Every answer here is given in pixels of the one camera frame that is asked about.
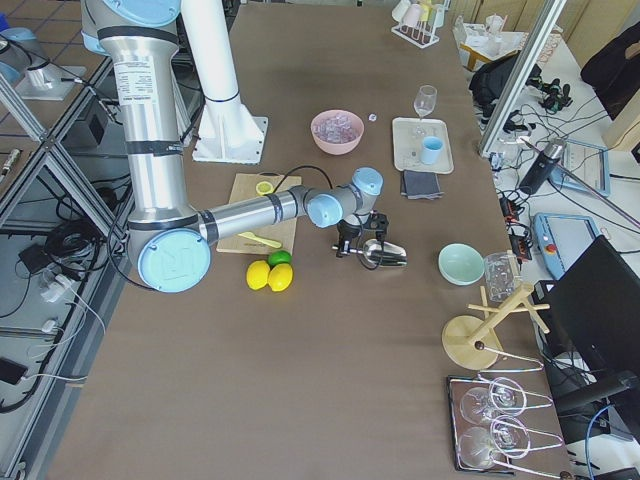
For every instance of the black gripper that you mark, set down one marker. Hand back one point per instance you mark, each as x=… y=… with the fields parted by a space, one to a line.
x=348 y=231

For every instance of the glass mug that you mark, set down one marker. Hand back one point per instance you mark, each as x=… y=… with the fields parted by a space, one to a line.
x=502 y=275

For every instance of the hanging wine glass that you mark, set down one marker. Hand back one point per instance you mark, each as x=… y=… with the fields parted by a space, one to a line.
x=500 y=396
x=486 y=447

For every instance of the metal ice scoop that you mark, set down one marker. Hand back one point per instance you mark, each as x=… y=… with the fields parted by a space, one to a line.
x=376 y=254

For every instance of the pink bowl with ice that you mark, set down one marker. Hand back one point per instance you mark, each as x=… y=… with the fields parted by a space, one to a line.
x=337 y=132

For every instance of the robot teach pendant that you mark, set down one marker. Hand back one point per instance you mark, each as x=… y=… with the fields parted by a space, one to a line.
x=562 y=239

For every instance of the hanging wine glass lower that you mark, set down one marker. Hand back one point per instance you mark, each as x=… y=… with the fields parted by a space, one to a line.
x=486 y=447

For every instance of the upright wine glass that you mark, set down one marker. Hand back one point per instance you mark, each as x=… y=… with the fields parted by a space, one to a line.
x=424 y=104

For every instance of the wooden cutting board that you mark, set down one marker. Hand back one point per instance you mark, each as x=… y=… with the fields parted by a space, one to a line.
x=257 y=218

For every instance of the black thermos bottle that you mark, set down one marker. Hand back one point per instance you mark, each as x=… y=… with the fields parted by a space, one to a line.
x=542 y=166

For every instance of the pink cup on rack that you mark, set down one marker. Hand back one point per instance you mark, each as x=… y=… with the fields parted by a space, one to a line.
x=409 y=14

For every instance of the white serving tray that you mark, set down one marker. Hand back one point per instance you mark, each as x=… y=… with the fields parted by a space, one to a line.
x=407 y=149

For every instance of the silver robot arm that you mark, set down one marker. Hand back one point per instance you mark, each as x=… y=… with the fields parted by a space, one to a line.
x=169 y=240

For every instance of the yellow lemon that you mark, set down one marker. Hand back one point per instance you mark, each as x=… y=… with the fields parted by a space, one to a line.
x=257 y=274
x=280 y=277

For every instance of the yellow lemon left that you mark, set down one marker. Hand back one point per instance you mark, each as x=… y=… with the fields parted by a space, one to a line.
x=257 y=274

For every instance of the mint cup on rack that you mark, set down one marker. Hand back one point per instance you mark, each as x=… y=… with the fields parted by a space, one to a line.
x=437 y=15

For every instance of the yellow lemon right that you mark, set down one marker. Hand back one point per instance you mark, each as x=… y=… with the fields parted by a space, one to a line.
x=280 y=277

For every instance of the blue plastic cup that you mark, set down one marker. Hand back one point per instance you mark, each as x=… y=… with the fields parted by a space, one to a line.
x=431 y=148

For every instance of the black monitor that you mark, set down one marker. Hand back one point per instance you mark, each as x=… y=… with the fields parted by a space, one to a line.
x=596 y=303

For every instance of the hanging wine glass upper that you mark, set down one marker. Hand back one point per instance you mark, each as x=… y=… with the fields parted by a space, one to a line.
x=500 y=396

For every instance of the green lime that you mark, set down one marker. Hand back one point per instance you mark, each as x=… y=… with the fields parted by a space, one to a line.
x=279 y=257

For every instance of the white wire cup rack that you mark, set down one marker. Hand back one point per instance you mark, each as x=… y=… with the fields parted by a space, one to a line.
x=422 y=35

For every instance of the wooden mug tree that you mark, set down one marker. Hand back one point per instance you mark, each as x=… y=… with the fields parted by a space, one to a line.
x=472 y=343

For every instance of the yellow plastic knife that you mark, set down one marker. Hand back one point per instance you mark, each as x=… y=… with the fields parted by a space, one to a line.
x=261 y=240

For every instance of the black glass rack tray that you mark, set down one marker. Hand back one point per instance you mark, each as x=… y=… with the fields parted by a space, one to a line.
x=540 y=440

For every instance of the green bowl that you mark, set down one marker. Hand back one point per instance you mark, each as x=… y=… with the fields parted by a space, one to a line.
x=460 y=264

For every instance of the half lemon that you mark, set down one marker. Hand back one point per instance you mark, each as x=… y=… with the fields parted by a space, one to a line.
x=264 y=188

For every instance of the grey folded cloth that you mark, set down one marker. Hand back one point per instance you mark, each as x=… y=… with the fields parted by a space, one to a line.
x=416 y=185

